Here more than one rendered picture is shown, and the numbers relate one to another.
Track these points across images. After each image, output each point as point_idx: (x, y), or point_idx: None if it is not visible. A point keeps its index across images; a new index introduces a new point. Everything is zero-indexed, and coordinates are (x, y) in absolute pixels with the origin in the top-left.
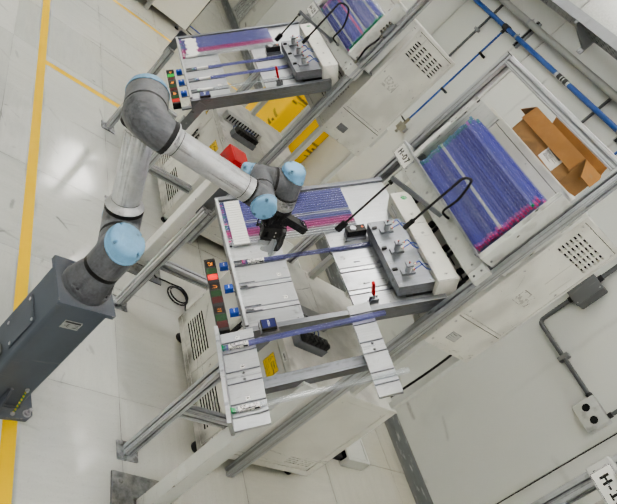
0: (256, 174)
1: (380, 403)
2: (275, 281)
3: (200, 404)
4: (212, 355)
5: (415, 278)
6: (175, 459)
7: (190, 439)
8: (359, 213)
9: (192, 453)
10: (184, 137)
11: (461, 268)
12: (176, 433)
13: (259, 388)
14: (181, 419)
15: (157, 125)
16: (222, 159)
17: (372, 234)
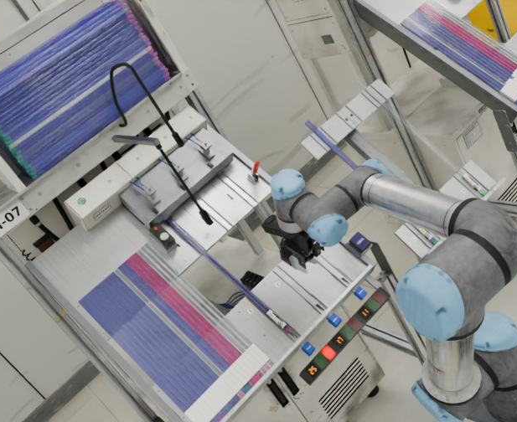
0: (339, 203)
1: (235, 242)
2: (290, 280)
3: (348, 399)
4: (302, 414)
5: (210, 143)
6: (405, 388)
7: (370, 400)
8: (116, 256)
9: (380, 388)
10: (460, 200)
11: (145, 129)
12: (381, 410)
13: (449, 187)
14: (362, 421)
15: (501, 208)
16: (410, 187)
17: (164, 210)
